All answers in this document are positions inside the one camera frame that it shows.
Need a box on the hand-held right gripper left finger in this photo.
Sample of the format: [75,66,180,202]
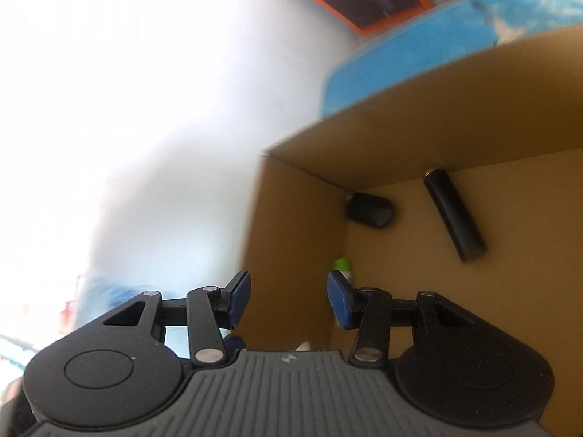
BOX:
[103,271,253,367]

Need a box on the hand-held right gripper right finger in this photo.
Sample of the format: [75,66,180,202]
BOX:
[327,270,474,367]

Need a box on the brown cardboard box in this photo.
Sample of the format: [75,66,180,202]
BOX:
[245,24,583,437]

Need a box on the green and white object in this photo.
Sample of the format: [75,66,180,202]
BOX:
[333,257,356,284]

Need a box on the black rounded object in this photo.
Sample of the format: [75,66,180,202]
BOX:
[344,193,396,231]

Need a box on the black cylinder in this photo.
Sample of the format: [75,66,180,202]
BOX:
[423,168,488,263]

